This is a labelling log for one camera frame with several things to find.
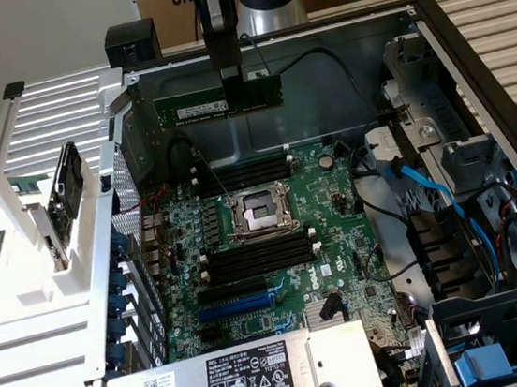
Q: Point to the green motherboard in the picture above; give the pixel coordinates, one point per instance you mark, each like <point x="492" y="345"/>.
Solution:
<point x="340" y="240"/>

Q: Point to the long black expansion slot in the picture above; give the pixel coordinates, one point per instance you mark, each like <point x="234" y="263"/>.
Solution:
<point x="233" y="292"/>

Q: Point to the black hard disk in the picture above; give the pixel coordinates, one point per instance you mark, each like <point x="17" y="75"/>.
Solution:
<point x="68" y="179"/>

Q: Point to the CPU socket metal frame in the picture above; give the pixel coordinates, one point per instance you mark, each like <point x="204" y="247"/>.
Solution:
<point x="260" y="209"/>

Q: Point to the blue expansion slot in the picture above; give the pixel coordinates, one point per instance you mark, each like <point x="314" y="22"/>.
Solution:
<point x="235" y="307"/>

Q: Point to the thin metal locking lever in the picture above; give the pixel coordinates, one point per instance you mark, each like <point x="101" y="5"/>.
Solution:
<point x="212" y="173"/>

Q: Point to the open PC case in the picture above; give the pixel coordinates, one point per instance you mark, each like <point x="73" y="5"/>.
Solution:
<point x="322" y="100"/>

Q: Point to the black plastic box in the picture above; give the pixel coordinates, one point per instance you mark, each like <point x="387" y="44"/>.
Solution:
<point x="131" y="44"/>

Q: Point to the black RAM slot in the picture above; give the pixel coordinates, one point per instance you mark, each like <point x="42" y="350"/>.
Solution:
<point x="261" y="252"/>
<point x="247" y="181"/>
<point x="247" y="175"/>
<point x="263" y="267"/>
<point x="245" y="162"/>
<point x="246" y="168"/>
<point x="260" y="245"/>
<point x="262" y="260"/>

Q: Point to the small silver heatsink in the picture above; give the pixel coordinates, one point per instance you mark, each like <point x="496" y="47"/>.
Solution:
<point x="322" y="310"/>

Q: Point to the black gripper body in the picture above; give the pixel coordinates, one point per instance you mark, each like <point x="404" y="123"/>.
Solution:
<point x="219" y="28"/>

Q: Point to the graphics card with bracket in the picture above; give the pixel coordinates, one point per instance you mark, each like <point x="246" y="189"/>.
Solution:
<point x="53" y="247"/>

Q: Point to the short black expansion slot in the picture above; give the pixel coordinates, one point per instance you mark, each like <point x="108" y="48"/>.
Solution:
<point x="210" y="334"/>

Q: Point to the white parts rack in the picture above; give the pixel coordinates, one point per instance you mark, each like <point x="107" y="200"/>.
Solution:
<point x="15" y="289"/>

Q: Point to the green RAM stick white label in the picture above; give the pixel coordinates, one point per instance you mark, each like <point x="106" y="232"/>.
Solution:
<point x="191" y="109"/>

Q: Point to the black plastic fan duct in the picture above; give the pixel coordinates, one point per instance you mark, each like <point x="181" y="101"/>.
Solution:
<point x="438" y="251"/>

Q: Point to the round coin battery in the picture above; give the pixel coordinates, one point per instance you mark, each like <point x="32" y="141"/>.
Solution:
<point x="326" y="161"/>

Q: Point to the grey metal disk bay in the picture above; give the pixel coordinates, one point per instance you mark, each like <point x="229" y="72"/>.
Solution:
<point x="422" y="102"/>

